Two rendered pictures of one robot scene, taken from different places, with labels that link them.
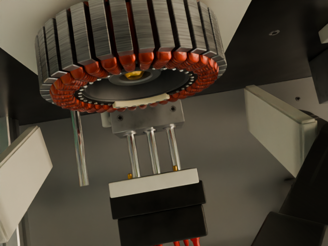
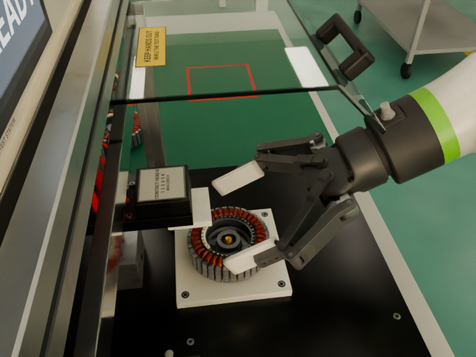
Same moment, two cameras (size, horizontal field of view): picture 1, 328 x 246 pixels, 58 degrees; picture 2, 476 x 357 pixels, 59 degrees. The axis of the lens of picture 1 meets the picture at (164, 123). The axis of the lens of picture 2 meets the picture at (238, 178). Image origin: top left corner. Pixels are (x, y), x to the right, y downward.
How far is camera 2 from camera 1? 57 cm
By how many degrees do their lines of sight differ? 91
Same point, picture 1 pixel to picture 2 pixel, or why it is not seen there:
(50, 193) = not seen: hidden behind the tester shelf
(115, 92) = (208, 231)
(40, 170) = (226, 182)
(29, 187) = (238, 176)
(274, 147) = (256, 247)
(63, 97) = (236, 211)
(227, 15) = (240, 288)
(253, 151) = not seen: outside the picture
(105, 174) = not seen: hidden behind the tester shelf
